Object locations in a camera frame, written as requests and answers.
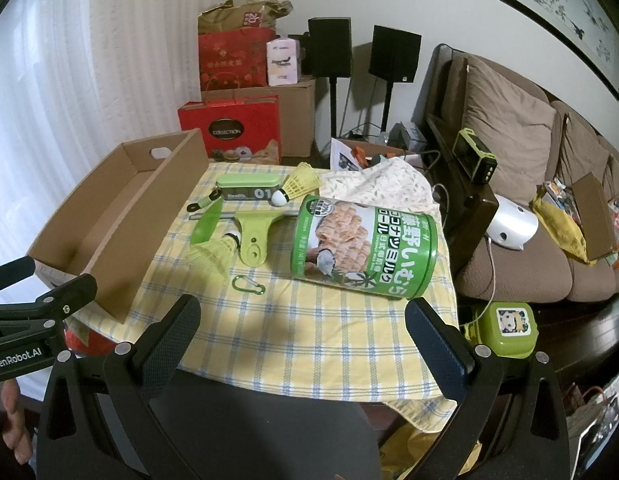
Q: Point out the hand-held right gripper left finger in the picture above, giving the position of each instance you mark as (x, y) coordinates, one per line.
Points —
(172, 332)

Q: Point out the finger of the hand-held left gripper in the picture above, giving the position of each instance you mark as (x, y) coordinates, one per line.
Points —
(11, 272)
(64, 297)

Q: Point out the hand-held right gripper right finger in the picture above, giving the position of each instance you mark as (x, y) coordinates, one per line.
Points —
(434, 350)

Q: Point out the yellow shuttlecock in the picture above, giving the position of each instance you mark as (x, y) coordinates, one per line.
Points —
(299, 180)
(209, 257)

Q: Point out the green snack can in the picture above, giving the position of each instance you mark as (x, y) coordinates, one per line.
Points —
(389, 250)

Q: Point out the green squeegee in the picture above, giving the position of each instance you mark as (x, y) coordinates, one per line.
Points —
(254, 245)

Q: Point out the green pencil case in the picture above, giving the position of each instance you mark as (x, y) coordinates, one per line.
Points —
(249, 182)

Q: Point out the person's left hand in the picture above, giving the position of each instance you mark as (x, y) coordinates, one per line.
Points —
(16, 425)

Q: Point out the green lunch box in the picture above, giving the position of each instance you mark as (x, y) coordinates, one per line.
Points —
(504, 340)

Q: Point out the green carabiner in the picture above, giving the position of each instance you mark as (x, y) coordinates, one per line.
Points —
(235, 284)

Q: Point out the brown sofa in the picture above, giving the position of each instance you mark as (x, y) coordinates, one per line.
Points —
(514, 270)

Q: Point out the yellow checked tablecloth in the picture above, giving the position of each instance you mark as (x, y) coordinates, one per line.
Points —
(289, 335)

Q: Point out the white rounded device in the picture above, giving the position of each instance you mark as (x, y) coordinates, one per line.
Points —
(512, 222)

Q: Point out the white curtain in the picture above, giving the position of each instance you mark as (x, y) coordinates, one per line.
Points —
(39, 110)

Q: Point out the yellow cloth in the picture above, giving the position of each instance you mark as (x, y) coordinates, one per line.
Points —
(559, 230)

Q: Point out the floral cloth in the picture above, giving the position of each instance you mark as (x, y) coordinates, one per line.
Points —
(379, 185)

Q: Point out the green and black device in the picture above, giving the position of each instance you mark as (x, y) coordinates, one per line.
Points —
(474, 155)

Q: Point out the small cardboard box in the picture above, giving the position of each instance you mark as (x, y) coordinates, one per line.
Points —
(594, 215)

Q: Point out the cardboard box of tools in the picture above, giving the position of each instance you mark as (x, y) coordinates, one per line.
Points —
(354, 152)

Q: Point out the grey device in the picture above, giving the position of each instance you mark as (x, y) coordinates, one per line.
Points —
(407, 135)

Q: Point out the brown sofa cushion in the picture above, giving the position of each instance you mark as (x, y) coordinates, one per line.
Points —
(509, 120)
(584, 150)

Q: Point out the black speaker stand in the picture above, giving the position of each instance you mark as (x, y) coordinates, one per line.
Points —
(334, 105)
(386, 105)

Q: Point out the large brown cardboard box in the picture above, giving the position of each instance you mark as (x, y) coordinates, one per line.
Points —
(297, 115)

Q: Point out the red patterned gift bag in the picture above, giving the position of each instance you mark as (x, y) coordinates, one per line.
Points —
(229, 60)

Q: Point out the black speaker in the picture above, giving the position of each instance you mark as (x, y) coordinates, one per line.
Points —
(394, 55)
(329, 45)

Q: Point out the brown paper bag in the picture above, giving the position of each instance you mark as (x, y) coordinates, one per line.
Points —
(224, 15)

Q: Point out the framed painting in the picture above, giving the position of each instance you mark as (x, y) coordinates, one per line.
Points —
(564, 5)

